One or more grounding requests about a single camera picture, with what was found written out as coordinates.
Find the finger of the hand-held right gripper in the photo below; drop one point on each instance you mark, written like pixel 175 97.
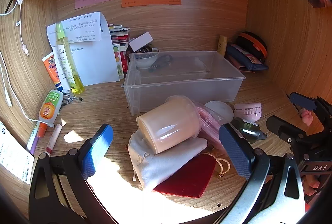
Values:
pixel 284 128
pixel 300 101

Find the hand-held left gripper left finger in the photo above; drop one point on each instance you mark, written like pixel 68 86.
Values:
pixel 99 146

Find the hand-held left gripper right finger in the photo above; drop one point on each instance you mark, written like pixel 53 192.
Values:
pixel 234 151

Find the pink round device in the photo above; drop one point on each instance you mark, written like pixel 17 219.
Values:
pixel 249 112

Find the white round puff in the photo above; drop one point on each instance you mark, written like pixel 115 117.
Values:
pixel 220 108

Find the cream plastic cup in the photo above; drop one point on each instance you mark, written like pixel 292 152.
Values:
pixel 168 125

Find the clear plastic storage box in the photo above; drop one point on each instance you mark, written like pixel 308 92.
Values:
pixel 181 84

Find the wooden desktop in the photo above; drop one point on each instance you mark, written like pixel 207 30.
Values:
pixel 103 99

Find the person's right hand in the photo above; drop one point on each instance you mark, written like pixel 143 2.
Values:
pixel 311 185

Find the small pink object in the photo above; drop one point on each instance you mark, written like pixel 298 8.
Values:
pixel 307 116

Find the dark green small bottle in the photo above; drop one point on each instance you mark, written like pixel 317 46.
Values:
pixel 247 130

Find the pink white marker pen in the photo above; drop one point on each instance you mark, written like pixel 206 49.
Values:
pixel 53 139

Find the white bottle orange label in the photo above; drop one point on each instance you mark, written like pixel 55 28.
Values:
pixel 49 107

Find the purple orange pens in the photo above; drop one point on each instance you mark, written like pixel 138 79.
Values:
pixel 32 147

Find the black orange round case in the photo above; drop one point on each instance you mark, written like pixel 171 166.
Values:
pixel 255 44

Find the navy zip pouch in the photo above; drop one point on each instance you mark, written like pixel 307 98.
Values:
pixel 241 57

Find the yellow spray bottle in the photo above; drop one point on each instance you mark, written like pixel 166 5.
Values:
pixel 74 76

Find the large white paper sheet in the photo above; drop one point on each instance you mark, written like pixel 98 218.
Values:
pixel 96 63

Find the red carton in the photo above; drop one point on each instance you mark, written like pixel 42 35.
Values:
pixel 125 63

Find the white printed card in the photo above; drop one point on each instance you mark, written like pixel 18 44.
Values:
pixel 13 156

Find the orange sunscreen tube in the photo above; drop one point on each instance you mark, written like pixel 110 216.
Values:
pixel 50 68

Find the white cosmetic tube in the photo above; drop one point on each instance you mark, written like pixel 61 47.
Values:
pixel 61 60

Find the white bowl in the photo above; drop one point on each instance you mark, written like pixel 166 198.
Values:
pixel 145 62

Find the small yellow bottle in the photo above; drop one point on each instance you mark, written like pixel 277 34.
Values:
pixel 222 45

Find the stack of booklets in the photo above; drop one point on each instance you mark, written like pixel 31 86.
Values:
pixel 119 36

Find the white cardboard box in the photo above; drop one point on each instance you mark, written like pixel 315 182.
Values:
pixel 141 41

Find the folded printed paper sheet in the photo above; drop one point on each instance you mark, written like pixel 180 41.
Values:
pixel 77 27

